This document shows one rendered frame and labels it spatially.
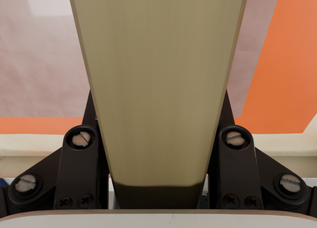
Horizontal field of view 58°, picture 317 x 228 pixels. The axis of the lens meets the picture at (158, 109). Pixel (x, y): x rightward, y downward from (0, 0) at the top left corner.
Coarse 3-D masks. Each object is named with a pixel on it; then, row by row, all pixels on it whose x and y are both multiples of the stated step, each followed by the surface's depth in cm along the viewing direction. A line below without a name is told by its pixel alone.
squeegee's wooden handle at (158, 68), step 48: (96, 0) 4; (144, 0) 4; (192, 0) 4; (240, 0) 4; (96, 48) 5; (144, 48) 5; (192, 48) 5; (96, 96) 6; (144, 96) 6; (192, 96) 6; (144, 144) 7; (192, 144) 7; (144, 192) 8; (192, 192) 9
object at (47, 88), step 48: (0, 0) 23; (48, 0) 23; (288, 0) 23; (0, 48) 27; (48, 48) 27; (240, 48) 27; (288, 48) 27; (0, 96) 32; (48, 96) 32; (240, 96) 32; (288, 96) 32
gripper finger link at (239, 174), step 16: (224, 128) 10; (240, 128) 10; (224, 144) 9; (240, 144) 9; (224, 160) 9; (240, 160) 9; (256, 160) 9; (208, 176) 11; (224, 176) 9; (240, 176) 9; (256, 176) 9; (208, 192) 11; (224, 192) 8; (240, 192) 8; (256, 192) 8; (208, 208) 11; (224, 208) 8; (240, 208) 8; (256, 208) 8
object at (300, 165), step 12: (0, 156) 40; (12, 156) 40; (24, 156) 40; (36, 156) 40; (276, 156) 40; (288, 156) 40; (300, 156) 40; (312, 156) 40; (0, 168) 39; (12, 168) 39; (24, 168) 39; (288, 168) 39; (300, 168) 39; (312, 168) 39; (12, 180) 38; (312, 180) 38
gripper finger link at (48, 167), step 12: (84, 120) 11; (96, 120) 10; (48, 156) 10; (36, 168) 9; (48, 168) 9; (108, 168) 11; (24, 180) 9; (36, 180) 9; (48, 180) 9; (12, 192) 9; (24, 192) 9; (36, 192) 9; (48, 192) 9; (24, 204) 9; (36, 204) 9
